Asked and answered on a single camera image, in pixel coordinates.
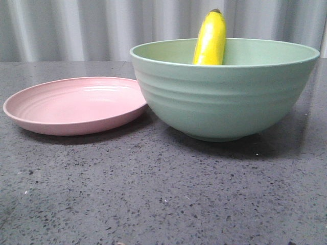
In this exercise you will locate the yellow plastic banana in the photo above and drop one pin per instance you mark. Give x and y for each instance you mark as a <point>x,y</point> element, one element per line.
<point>210,45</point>

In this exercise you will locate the green bowl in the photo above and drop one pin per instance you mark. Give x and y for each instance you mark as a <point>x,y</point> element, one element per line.
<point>257,84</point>

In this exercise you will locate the pink plate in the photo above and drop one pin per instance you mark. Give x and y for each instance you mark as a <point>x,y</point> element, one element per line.
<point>76,106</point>

